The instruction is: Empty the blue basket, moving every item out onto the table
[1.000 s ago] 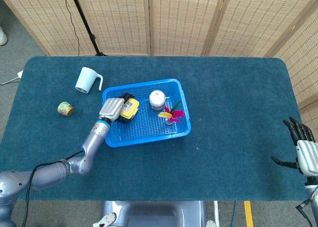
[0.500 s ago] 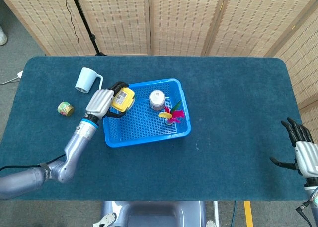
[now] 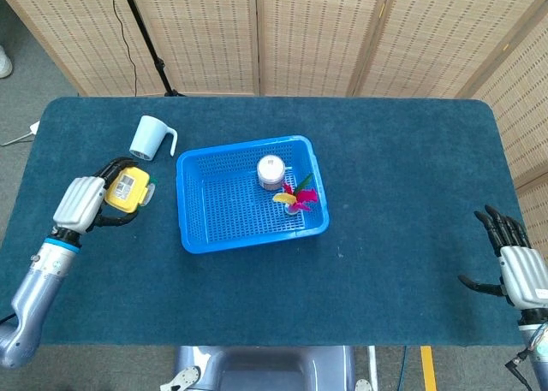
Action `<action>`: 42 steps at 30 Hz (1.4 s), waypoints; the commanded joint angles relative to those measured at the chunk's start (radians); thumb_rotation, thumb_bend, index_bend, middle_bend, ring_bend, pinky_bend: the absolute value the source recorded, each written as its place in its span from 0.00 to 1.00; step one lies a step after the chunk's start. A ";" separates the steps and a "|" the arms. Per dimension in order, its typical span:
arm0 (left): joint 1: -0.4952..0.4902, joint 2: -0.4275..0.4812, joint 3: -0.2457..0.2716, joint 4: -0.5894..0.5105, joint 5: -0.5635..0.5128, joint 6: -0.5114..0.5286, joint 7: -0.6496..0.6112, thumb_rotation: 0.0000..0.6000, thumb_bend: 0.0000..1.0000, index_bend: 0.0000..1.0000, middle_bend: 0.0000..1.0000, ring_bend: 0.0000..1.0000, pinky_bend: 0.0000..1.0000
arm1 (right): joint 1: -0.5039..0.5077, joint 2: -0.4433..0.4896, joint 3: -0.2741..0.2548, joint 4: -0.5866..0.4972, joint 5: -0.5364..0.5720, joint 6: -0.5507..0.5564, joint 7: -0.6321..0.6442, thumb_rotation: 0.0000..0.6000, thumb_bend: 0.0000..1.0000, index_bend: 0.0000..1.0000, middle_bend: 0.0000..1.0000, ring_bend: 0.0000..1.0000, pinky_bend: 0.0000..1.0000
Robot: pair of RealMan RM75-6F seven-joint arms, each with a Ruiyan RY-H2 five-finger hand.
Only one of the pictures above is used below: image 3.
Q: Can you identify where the dark blue table mat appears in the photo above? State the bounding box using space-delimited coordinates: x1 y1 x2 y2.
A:
0 96 543 348

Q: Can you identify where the green container with yellow lid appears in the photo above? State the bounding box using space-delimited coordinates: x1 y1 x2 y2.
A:
104 164 157 215

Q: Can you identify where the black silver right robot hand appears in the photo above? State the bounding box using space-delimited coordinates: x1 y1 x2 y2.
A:
457 204 548 311

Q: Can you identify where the colourful feather shuttlecock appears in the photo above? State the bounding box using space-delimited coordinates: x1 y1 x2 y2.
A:
271 173 319 217

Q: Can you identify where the white shoe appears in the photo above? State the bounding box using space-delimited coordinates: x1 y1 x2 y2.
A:
0 44 13 79

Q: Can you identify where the pale blue mug with handle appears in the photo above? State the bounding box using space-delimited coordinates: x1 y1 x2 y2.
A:
128 115 179 163

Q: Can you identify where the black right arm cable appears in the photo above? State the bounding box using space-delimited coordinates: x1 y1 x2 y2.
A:
503 350 539 391

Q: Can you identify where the yellow floor tape strip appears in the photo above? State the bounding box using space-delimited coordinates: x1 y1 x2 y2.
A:
420 346 438 391

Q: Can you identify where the white power adapter with cord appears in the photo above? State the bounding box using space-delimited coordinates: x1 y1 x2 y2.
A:
0 121 41 147

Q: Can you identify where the blue perforated plastic basket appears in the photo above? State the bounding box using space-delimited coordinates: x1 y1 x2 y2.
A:
176 134 331 255

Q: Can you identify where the thin black hanging cable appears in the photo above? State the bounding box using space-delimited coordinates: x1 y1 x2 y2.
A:
104 0 139 97

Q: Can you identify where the black tripod stand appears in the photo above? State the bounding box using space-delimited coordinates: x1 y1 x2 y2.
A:
117 0 188 98

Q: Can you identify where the grey-blue robot torso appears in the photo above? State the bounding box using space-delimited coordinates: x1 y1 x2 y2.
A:
160 345 373 391

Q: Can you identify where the blue floor cable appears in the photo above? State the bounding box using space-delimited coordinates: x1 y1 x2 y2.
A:
396 346 408 391

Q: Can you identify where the clear jar with brown pellets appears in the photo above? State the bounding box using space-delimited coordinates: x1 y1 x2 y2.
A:
256 154 287 192

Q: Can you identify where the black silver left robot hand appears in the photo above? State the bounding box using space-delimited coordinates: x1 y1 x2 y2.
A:
52 157 139 234

